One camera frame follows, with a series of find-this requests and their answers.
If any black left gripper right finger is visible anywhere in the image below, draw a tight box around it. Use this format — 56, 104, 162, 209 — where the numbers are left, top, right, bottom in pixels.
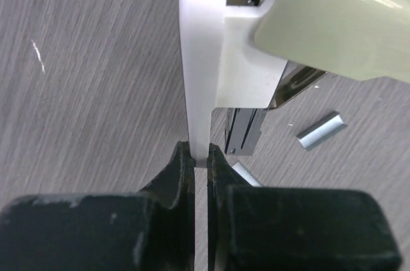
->
208, 145, 402, 270

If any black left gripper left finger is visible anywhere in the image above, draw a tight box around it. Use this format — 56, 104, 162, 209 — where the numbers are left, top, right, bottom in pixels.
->
1, 142, 195, 270

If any silver staple strip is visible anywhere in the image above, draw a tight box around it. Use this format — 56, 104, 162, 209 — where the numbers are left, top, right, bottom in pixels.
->
232, 161, 263, 187
297, 111, 347, 151

